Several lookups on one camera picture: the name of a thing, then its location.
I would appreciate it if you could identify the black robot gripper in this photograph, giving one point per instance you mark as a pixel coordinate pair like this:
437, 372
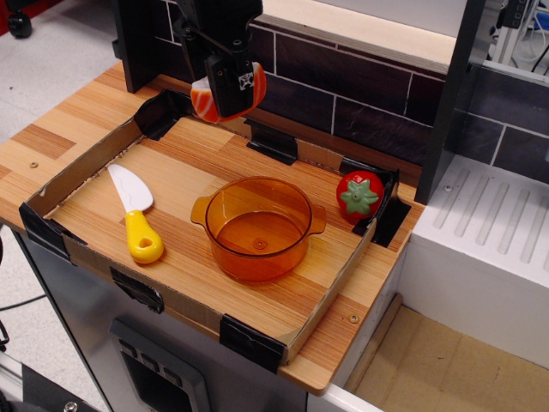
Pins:
220, 28

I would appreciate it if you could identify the salmon sushi toy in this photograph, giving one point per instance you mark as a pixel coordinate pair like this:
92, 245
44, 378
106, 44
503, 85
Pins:
203, 101

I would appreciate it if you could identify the orange transparent plastic pot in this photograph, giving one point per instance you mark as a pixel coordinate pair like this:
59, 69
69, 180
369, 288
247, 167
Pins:
258, 227

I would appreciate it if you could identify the red toy tomato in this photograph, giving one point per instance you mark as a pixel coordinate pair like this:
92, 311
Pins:
359, 195

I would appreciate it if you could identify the white yellow toy knife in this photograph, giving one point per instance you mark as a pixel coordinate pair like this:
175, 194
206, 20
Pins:
144, 244

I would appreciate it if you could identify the black caster wheel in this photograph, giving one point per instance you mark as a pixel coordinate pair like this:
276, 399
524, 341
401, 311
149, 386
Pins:
19, 24

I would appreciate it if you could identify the white toy sink drainboard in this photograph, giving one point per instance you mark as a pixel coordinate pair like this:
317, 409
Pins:
477, 260

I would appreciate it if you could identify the dark grey vertical post right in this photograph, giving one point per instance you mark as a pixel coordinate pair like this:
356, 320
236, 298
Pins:
441, 146

